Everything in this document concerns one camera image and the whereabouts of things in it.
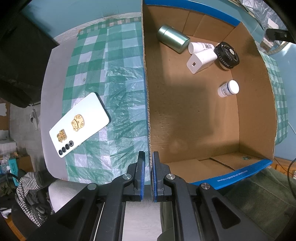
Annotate black hanging clothes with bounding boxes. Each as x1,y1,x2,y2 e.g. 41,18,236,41
0,14,60,108

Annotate white phone with gold stickers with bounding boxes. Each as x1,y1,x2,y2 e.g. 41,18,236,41
49,92,110,159

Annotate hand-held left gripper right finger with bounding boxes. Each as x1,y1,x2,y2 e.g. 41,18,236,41
153,151,269,241

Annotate white bottle orange label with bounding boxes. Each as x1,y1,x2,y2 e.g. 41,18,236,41
188,42,215,54

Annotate black round fan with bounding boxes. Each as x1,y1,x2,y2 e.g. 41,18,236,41
215,42,240,70

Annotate blue-edged cardboard box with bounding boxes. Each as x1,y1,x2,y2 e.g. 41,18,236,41
141,0,278,189

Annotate white bottle blue label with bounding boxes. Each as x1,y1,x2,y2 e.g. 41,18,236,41
217,80,239,98

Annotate green round tin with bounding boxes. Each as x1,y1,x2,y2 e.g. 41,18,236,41
156,24,190,54

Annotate striped cloth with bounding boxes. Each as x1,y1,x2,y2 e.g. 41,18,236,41
15,171,55,226

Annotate white square charger box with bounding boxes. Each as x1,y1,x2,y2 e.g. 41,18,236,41
187,49,218,75

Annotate black cable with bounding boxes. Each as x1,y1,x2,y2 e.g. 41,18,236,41
287,158,296,197

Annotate blue carton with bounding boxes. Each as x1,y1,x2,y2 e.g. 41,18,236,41
8,158,19,186

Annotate white slipper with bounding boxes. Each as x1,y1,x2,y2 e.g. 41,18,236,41
30,109,41,130

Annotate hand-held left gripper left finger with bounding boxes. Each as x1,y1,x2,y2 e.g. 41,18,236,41
28,151,146,241

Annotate green checkered plastic tablecloth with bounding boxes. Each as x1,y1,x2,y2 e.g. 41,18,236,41
61,22,289,184

